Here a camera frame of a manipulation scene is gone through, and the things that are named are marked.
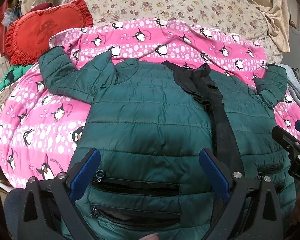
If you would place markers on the person's left hand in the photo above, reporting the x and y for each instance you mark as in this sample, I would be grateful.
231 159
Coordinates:
153 236

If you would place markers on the pink penguin blanket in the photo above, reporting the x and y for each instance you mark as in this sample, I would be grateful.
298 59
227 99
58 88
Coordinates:
39 131

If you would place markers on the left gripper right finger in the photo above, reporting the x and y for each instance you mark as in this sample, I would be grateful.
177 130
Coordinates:
249 207

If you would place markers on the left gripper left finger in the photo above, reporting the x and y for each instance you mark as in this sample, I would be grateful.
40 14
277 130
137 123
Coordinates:
36 220

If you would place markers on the grey cabinet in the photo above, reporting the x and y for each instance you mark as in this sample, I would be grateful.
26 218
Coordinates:
292 58

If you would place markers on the dark green puffer jacket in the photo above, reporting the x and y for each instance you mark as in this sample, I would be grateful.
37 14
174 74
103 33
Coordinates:
149 122

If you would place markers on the green garment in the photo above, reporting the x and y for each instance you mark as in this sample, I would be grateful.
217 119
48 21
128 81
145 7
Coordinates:
13 74

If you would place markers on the red ruffled pillow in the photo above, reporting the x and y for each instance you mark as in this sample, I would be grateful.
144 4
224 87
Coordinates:
28 36

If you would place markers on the floral bed sheet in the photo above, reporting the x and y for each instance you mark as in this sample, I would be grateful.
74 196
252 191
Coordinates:
229 16

